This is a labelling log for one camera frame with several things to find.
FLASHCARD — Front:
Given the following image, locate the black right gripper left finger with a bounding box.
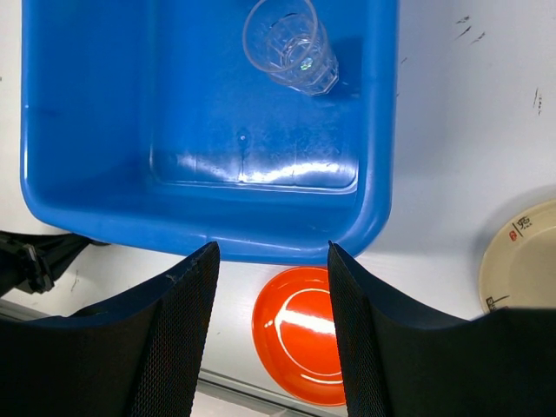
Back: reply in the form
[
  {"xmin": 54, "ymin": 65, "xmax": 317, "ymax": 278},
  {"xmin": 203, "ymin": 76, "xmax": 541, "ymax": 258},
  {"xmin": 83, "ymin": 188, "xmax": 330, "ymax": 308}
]
[{"xmin": 1, "ymin": 242, "xmax": 220, "ymax": 416}]

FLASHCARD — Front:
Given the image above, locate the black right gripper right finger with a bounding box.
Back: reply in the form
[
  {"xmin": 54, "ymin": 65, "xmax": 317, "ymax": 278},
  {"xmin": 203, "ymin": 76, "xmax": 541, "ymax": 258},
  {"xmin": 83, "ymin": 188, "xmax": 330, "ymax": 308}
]
[{"xmin": 328, "ymin": 243, "xmax": 555, "ymax": 416}]

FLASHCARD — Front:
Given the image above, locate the orange round plate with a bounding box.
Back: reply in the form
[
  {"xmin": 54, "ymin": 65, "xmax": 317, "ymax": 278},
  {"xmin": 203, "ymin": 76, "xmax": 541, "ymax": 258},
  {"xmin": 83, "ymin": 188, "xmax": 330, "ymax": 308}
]
[{"xmin": 251, "ymin": 267, "xmax": 346, "ymax": 407}]

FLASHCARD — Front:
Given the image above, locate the clear plastic cup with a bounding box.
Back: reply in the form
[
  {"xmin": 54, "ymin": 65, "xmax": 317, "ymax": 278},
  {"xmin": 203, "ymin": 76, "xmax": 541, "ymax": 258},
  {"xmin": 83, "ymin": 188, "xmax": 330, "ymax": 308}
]
[{"xmin": 242, "ymin": 1, "xmax": 339, "ymax": 96}]

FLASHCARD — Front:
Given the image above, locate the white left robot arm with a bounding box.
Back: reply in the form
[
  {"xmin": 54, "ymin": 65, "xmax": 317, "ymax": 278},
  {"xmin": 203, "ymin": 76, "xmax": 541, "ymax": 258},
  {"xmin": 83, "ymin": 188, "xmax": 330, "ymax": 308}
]
[{"xmin": 1, "ymin": 231, "xmax": 109, "ymax": 296}]

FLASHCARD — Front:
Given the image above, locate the blue plastic bin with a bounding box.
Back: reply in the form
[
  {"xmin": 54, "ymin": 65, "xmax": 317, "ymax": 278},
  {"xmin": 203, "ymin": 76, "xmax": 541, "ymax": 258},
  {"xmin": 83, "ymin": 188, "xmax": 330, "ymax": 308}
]
[{"xmin": 21, "ymin": 1, "xmax": 400, "ymax": 265}]

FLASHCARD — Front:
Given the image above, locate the beige plate right side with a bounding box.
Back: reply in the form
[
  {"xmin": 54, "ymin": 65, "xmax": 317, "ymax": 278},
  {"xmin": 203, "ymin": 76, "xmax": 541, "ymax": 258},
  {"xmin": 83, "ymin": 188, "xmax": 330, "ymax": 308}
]
[{"xmin": 479, "ymin": 200, "xmax": 555, "ymax": 314}]

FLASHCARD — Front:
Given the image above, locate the aluminium frame rail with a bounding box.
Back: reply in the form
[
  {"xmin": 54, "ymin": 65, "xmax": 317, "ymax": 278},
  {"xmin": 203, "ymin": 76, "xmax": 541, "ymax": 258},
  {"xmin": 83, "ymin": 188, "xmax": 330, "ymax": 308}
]
[{"xmin": 0, "ymin": 299, "xmax": 348, "ymax": 417}]

